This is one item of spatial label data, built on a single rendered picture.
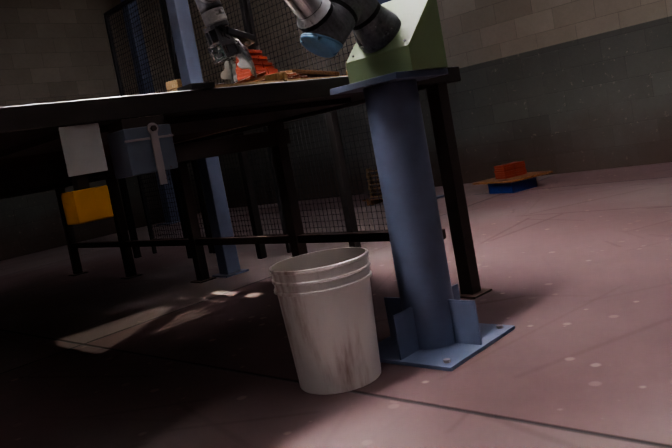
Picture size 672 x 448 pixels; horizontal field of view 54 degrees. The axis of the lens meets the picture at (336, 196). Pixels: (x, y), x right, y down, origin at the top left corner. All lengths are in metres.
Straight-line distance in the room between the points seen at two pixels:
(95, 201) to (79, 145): 0.14
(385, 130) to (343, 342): 0.65
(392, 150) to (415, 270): 0.38
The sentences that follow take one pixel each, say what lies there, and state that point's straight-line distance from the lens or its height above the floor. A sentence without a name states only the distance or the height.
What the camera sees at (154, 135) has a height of 0.80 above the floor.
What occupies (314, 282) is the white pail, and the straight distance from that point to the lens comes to 1.86.
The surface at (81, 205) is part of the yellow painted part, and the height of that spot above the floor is 0.66.
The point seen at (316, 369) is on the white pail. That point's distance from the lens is 1.96.
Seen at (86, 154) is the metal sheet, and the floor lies 0.78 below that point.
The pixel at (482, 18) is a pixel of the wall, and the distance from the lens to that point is 7.29.
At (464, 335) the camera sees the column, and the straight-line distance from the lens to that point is 2.16.
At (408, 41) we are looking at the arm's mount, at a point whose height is 0.95.
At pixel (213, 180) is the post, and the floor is 0.61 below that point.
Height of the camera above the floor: 0.70
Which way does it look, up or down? 4 degrees down
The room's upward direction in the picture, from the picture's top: 10 degrees counter-clockwise
